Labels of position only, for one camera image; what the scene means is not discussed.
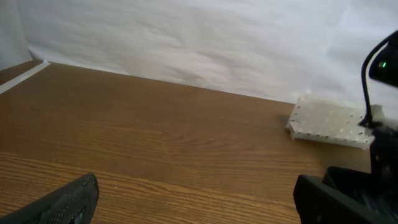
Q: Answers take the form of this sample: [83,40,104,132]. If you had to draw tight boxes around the black cable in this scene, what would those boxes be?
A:
[359,30,398,127]

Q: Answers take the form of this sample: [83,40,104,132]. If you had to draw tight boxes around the black tray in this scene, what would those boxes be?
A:
[322,166,398,222]

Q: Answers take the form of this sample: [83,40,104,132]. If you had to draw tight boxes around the white test tube rack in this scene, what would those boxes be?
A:
[285,95,386,151]

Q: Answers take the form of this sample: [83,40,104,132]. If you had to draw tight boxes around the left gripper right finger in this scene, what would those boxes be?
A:
[293,174,398,224]

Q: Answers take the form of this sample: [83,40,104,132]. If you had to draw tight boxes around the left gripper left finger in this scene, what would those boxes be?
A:
[0,173,100,224]

